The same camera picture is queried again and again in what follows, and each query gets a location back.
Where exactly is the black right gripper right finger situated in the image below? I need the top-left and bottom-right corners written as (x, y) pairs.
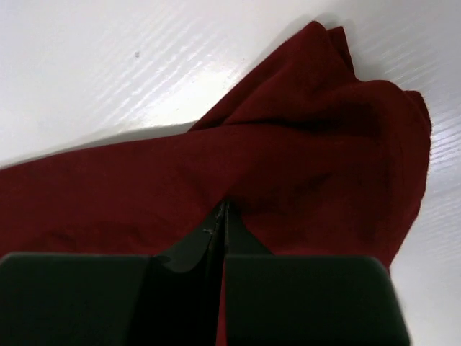
top-left (224, 205), bottom-right (409, 345)

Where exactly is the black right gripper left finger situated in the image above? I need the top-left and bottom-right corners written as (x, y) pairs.
top-left (1, 204), bottom-right (225, 345)

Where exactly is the dark red t-shirt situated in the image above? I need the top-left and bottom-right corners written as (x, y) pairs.
top-left (0, 20), bottom-right (432, 346)

